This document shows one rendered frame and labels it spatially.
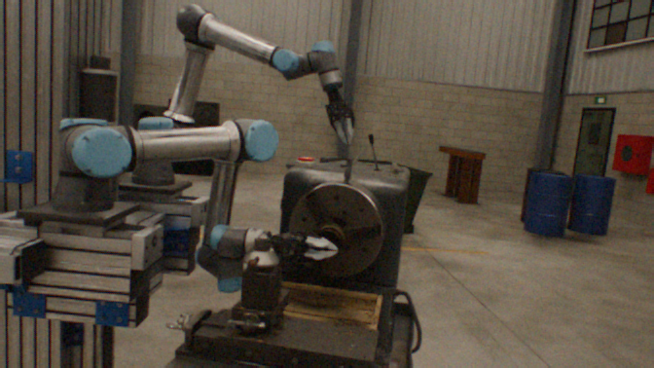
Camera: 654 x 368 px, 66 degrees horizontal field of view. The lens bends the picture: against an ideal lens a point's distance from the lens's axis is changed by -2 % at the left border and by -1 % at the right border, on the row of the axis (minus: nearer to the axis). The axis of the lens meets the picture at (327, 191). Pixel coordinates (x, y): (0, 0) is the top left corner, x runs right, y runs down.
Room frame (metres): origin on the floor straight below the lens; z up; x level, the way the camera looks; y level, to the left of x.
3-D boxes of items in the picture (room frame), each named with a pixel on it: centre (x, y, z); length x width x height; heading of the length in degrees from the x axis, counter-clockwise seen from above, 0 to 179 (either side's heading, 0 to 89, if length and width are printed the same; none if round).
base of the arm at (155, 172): (1.80, 0.63, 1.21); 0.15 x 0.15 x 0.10
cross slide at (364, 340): (1.08, 0.07, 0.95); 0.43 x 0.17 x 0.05; 81
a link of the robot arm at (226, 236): (1.44, 0.27, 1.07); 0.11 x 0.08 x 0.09; 81
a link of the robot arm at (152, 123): (1.80, 0.63, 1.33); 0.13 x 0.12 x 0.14; 169
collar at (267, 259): (1.10, 0.13, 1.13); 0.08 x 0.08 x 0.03
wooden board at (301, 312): (1.44, 0.00, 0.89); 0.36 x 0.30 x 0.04; 81
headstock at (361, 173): (2.08, -0.09, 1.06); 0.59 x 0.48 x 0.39; 171
